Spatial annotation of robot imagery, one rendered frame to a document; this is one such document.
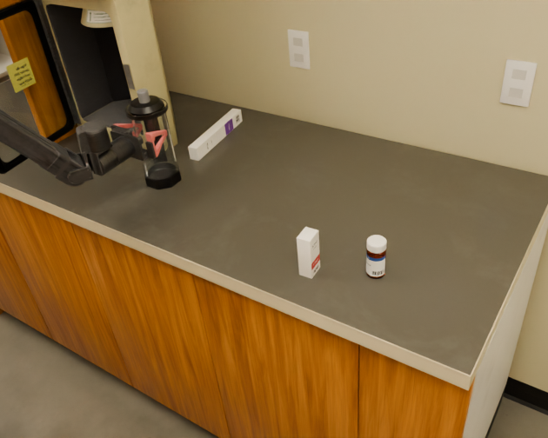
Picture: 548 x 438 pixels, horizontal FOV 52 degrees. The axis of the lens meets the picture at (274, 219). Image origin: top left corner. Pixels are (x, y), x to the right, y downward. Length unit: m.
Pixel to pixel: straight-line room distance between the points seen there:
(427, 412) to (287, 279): 0.40
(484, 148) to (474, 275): 0.50
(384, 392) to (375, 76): 0.87
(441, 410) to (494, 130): 0.76
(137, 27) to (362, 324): 0.96
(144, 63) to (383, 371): 1.01
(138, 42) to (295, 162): 0.53
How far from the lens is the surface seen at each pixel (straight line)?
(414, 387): 1.22
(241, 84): 1.96
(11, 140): 1.36
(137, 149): 1.46
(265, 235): 1.34
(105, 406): 2.32
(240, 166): 1.62
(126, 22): 1.58
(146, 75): 1.64
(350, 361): 1.26
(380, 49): 1.64
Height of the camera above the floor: 1.78
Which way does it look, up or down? 37 degrees down
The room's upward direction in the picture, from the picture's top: 6 degrees counter-clockwise
